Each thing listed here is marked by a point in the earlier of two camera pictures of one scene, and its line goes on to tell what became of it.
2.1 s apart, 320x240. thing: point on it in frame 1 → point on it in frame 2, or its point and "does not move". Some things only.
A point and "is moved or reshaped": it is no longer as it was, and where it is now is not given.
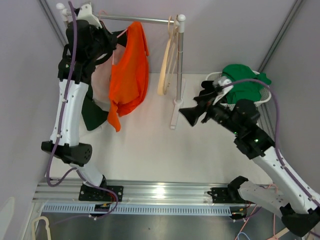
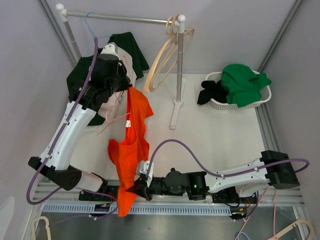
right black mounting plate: (222, 195) does not move
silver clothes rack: (179, 103) does not move
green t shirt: (246, 84) does not move
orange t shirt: (129, 76) → (127, 157)
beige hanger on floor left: (47, 227) does not move
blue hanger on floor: (242, 232) does not move
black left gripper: (110, 39) → (126, 80)
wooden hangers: (162, 59) is moved or reshaped
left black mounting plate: (90, 194) does not move
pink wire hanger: (104, 13) → (114, 119)
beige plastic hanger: (172, 64) → (178, 40)
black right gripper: (192, 114) → (140, 188)
